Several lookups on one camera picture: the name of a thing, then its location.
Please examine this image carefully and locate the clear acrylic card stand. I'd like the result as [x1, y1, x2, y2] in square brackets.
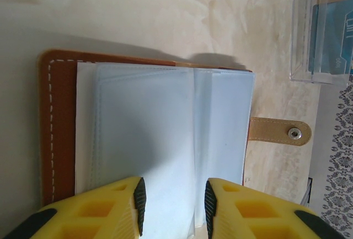
[288, 0, 353, 87]

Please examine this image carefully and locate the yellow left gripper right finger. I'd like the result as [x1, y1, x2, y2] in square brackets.
[203, 177, 353, 239]

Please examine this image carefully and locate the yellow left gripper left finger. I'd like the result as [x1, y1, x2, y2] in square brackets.
[0, 176, 147, 239]

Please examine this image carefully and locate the blue credit card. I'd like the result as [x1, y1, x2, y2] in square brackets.
[311, 0, 353, 77]

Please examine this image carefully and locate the brown leather card holder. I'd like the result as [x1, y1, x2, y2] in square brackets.
[37, 49, 312, 237]

